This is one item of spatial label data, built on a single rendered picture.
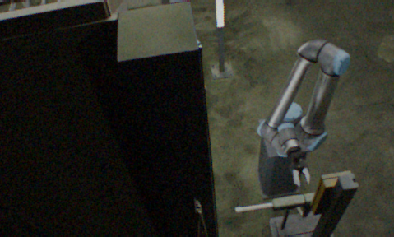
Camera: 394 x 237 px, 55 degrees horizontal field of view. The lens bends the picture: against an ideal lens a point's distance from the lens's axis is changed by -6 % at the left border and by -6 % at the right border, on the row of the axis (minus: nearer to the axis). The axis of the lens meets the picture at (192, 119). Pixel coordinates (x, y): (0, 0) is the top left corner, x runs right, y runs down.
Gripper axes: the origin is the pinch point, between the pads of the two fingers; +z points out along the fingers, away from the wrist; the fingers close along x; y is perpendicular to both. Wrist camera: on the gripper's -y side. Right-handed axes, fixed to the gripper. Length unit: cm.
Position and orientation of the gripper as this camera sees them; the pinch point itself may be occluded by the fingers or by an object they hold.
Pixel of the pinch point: (303, 183)
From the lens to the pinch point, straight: 204.8
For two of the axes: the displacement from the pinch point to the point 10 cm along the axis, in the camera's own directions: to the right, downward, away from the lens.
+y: 0.8, 6.0, 8.0
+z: 1.1, 7.9, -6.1
